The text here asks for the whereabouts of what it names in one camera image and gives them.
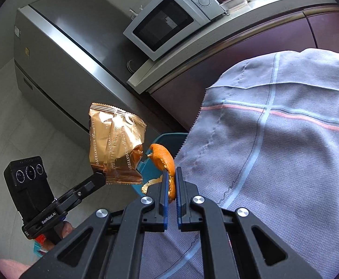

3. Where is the grey checked cloth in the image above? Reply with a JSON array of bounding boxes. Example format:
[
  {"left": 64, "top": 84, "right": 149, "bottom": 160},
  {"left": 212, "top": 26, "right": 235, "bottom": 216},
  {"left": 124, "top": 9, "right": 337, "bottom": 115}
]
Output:
[{"left": 140, "top": 48, "right": 339, "bottom": 279}]

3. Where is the orange peel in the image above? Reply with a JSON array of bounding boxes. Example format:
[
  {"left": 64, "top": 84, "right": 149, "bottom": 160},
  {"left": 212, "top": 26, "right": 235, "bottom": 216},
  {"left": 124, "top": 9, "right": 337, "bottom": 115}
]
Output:
[{"left": 141, "top": 143, "right": 177, "bottom": 204}]

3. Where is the teal plastic bin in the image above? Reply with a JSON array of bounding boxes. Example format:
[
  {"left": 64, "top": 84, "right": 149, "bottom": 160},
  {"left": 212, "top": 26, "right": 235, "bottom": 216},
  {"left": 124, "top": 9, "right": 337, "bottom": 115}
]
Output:
[{"left": 131, "top": 133, "right": 188, "bottom": 194}]

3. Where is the small white figurine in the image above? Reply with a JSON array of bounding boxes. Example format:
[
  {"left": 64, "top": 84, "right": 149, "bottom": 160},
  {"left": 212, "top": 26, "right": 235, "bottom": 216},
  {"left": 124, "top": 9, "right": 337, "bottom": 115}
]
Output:
[{"left": 128, "top": 5, "right": 144, "bottom": 21}]

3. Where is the gold snack bag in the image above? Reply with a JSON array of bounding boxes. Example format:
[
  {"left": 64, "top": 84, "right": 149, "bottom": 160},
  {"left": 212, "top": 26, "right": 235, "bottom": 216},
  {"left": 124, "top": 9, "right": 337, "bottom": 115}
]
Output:
[{"left": 87, "top": 102, "right": 147, "bottom": 185}]

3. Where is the person's leg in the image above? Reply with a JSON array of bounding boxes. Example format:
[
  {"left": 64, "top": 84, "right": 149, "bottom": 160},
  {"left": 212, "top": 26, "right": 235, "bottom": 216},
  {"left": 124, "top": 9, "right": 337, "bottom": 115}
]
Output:
[{"left": 0, "top": 258, "right": 35, "bottom": 279}]

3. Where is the clear plastic container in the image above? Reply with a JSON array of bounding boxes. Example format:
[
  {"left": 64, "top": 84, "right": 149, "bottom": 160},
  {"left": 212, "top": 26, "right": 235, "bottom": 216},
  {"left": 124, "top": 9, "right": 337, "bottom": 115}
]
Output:
[{"left": 220, "top": 0, "right": 248, "bottom": 12}]

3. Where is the red and teal object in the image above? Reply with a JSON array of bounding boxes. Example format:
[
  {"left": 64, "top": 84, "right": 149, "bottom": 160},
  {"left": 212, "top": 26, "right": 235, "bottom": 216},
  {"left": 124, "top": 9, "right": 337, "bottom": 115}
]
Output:
[{"left": 32, "top": 234, "right": 49, "bottom": 258}]

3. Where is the grey round disc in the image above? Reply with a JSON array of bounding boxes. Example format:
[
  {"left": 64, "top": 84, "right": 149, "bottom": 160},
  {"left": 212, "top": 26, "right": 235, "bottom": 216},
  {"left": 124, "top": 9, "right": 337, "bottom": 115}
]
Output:
[{"left": 126, "top": 59, "right": 141, "bottom": 74}]

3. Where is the pink kitchen counter cabinet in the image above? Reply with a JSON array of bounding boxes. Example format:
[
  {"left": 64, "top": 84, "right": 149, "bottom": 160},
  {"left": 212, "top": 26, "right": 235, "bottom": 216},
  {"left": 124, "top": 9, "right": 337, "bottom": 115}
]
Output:
[{"left": 127, "top": 0, "right": 339, "bottom": 140}]

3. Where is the grey refrigerator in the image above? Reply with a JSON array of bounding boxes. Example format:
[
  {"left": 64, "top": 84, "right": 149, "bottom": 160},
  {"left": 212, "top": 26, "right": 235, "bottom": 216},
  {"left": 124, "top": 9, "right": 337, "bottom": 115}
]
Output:
[{"left": 13, "top": 0, "right": 188, "bottom": 135}]

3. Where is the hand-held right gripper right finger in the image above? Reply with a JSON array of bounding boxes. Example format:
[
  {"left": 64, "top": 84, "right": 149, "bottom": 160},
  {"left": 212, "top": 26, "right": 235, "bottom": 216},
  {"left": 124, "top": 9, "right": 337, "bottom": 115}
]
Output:
[{"left": 176, "top": 167, "right": 323, "bottom": 279}]

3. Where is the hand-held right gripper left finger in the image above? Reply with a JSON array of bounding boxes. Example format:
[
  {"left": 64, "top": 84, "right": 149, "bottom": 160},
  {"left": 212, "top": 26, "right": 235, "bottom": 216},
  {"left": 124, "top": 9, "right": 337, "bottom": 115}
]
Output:
[{"left": 20, "top": 169, "right": 170, "bottom": 279}]

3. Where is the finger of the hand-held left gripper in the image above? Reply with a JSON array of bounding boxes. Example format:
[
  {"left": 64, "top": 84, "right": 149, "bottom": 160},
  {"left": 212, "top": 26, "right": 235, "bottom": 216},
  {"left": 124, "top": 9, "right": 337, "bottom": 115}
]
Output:
[{"left": 53, "top": 173, "right": 106, "bottom": 213}]

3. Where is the white microwave oven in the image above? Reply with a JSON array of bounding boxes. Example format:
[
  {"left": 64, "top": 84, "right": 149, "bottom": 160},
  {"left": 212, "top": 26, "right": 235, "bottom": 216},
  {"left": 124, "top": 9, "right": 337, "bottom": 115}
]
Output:
[{"left": 122, "top": 0, "right": 226, "bottom": 62}]

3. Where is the person's left hand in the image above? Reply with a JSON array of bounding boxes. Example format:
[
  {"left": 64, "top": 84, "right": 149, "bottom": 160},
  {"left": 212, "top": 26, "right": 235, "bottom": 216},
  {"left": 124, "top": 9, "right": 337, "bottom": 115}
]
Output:
[{"left": 43, "top": 221, "right": 74, "bottom": 253}]

